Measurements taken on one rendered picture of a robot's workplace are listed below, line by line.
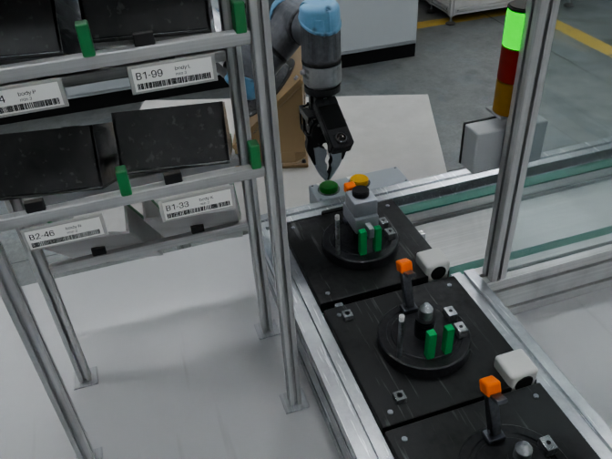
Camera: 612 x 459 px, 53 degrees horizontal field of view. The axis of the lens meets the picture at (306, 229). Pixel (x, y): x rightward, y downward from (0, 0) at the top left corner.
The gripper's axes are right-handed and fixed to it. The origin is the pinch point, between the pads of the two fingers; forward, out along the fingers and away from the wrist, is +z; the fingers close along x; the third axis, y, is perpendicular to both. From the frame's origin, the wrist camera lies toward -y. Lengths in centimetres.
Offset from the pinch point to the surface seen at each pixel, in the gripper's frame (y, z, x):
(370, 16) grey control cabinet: 278, 65, -128
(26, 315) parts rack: -43, -18, 53
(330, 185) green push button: -0.2, 2.2, -0.2
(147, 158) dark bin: -37, -33, 35
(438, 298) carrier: -39.2, 2.4, -5.2
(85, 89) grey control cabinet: 282, 84, 63
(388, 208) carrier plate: -12.3, 2.4, -8.3
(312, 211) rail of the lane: -6.5, 3.4, 5.8
